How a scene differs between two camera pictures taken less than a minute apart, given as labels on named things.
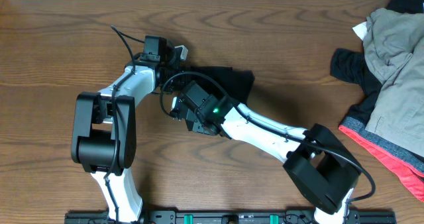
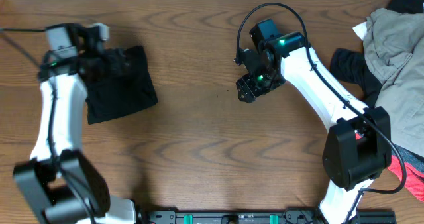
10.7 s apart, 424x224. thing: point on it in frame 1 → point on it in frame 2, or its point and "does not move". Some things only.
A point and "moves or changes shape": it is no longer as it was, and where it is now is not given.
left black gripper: x=174 y=81 → x=108 y=62
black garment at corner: x=408 y=0 does not move
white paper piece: x=360 y=29 does not move
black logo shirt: x=234 y=83 moves or changes shape
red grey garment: x=407 y=167 does not move
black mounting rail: x=231 y=217 does not move
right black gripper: x=181 y=111 → x=249 y=89
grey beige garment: x=394 y=53 does not move
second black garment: x=351 y=65 does not move
